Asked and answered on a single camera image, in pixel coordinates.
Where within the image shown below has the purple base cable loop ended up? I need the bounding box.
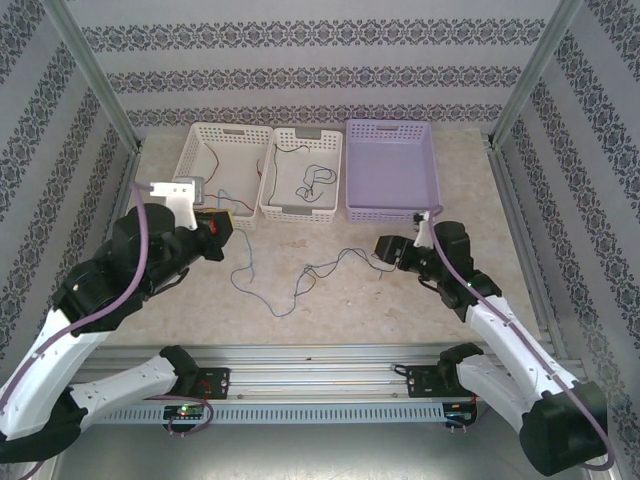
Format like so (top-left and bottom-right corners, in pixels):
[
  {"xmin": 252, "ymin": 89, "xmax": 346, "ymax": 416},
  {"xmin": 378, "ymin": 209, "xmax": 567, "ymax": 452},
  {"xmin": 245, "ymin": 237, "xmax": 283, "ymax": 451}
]
[{"xmin": 166, "ymin": 392, "xmax": 217, "ymax": 439}]

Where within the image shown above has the small controller circuit board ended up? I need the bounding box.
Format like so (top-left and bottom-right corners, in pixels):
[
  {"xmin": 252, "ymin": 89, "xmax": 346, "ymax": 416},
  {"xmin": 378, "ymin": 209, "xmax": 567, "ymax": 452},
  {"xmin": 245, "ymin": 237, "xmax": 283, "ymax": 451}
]
[
  {"xmin": 443, "ymin": 407, "xmax": 479, "ymax": 427},
  {"xmin": 163, "ymin": 403, "xmax": 207, "ymax": 421}
]

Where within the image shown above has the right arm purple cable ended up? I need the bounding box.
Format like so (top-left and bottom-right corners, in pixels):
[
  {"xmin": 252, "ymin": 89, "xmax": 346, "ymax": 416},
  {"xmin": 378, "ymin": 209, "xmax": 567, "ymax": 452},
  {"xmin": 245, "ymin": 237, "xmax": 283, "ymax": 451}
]
[{"xmin": 427, "ymin": 204, "xmax": 614, "ymax": 471}]

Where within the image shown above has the grey metal base sheet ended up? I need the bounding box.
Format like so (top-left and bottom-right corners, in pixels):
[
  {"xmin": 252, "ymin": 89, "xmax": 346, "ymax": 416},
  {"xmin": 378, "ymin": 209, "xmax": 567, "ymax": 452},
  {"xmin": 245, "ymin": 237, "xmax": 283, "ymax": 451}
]
[{"xmin": 49, "ymin": 422, "xmax": 531, "ymax": 480}]

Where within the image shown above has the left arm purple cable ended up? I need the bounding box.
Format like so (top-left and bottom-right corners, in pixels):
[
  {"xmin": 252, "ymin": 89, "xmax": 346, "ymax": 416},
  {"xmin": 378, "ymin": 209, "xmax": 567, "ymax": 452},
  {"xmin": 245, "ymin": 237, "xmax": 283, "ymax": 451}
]
[{"xmin": 0, "ymin": 182, "xmax": 154, "ymax": 480}]

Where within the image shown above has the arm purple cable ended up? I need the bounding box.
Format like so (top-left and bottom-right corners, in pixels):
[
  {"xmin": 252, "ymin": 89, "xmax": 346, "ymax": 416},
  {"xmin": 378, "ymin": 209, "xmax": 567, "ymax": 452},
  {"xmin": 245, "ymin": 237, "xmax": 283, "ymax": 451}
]
[
  {"xmin": 427, "ymin": 204, "xmax": 614, "ymax": 471},
  {"xmin": 0, "ymin": 182, "xmax": 154, "ymax": 480}
]

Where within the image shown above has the white perforated plastic basket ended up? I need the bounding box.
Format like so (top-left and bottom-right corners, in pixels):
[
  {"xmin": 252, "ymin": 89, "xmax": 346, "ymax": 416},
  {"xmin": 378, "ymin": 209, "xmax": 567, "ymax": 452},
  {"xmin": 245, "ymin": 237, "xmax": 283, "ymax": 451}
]
[
  {"xmin": 258, "ymin": 126, "xmax": 346, "ymax": 224},
  {"xmin": 172, "ymin": 121, "xmax": 275, "ymax": 232}
]

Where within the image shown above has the purple perforated plastic basket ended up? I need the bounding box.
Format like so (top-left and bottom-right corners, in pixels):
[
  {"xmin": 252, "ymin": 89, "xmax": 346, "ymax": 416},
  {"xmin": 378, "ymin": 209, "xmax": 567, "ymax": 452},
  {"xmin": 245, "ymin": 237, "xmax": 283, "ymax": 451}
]
[{"xmin": 344, "ymin": 118, "xmax": 444, "ymax": 225}]

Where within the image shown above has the aluminium frame post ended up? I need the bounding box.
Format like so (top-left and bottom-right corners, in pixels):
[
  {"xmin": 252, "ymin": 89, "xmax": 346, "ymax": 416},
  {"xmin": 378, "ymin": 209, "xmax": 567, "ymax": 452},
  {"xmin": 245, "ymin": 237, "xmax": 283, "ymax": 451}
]
[
  {"xmin": 42, "ymin": 0, "xmax": 142, "ymax": 151},
  {"xmin": 489, "ymin": 0, "xmax": 585, "ymax": 147}
]

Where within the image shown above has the slotted grey cable duct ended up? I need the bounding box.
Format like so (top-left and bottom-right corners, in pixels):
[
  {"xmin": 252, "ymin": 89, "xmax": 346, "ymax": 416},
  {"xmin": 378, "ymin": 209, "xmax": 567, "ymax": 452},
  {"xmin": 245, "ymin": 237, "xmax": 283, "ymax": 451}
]
[{"xmin": 104, "ymin": 402, "xmax": 447, "ymax": 425}]

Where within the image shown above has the thin black cable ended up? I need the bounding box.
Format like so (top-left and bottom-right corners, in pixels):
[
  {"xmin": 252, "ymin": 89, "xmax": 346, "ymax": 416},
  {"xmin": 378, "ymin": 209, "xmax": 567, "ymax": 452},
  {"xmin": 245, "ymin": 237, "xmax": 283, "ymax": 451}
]
[
  {"xmin": 299, "ymin": 262, "xmax": 336, "ymax": 296},
  {"xmin": 267, "ymin": 143, "xmax": 310, "ymax": 206},
  {"xmin": 294, "ymin": 163, "xmax": 339, "ymax": 202}
]

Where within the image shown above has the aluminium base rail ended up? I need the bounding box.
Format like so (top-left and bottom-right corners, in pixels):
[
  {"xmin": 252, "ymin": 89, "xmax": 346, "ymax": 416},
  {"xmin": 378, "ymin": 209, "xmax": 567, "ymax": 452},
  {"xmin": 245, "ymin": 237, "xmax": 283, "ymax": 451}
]
[{"xmin": 74, "ymin": 343, "xmax": 566, "ymax": 402}]

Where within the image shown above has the aluminium side rail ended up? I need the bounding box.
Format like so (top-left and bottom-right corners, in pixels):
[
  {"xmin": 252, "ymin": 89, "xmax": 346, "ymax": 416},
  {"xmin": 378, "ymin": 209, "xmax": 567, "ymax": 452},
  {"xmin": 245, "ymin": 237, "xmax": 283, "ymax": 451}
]
[
  {"xmin": 119, "ymin": 142, "xmax": 146, "ymax": 221},
  {"xmin": 485, "ymin": 139, "xmax": 571, "ymax": 361}
]

